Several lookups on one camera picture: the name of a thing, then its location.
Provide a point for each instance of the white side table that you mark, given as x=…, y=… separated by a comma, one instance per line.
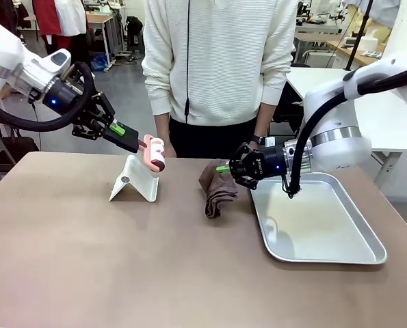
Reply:
x=302, y=77

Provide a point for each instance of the wooden workbench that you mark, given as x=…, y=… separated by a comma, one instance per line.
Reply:
x=336, y=48

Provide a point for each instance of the person's right hand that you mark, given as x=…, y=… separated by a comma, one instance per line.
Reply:
x=171, y=148

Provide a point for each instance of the silver metal tray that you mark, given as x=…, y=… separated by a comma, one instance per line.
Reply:
x=326, y=225

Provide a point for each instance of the black backpack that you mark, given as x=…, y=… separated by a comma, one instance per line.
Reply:
x=134, y=24

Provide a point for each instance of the black pole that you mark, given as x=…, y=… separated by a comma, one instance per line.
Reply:
x=361, y=34

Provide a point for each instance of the brown towel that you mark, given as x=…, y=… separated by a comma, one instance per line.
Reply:
x=217, y=194

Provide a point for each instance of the pale yellow garment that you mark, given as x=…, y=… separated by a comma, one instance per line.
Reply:
x=379, y=25

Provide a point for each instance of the white folded stand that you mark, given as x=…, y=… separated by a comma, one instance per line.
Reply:
x=138, y=184

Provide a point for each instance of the person's right forearm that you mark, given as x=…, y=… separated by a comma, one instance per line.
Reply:
x=162, y=126

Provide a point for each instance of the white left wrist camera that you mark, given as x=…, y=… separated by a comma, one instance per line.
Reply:
x=54, y=61

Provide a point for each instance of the wooden desk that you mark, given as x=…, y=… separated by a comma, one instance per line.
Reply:
x=100, y=22

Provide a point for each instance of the bystander in red shirt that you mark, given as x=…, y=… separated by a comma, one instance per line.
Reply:
x=52, y=17

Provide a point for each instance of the person's left forearm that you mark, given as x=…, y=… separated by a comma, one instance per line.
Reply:
x=263, y=119

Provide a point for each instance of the blue plastic bag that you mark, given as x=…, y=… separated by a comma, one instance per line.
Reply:
x=98, y=63

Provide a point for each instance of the black wristwatch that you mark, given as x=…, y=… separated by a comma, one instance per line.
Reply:
x=258, y=139

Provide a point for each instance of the pink lint roller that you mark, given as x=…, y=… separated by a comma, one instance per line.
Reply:
x=155, y=152

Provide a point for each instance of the person in white sweater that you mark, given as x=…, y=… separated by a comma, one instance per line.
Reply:
x=223, y=51

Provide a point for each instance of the black bag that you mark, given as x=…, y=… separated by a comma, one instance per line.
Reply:
x=16, y=143

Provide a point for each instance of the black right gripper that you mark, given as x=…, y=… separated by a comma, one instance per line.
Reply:
x=268, y=162

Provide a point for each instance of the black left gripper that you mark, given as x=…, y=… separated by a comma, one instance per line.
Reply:
x=61, y=97

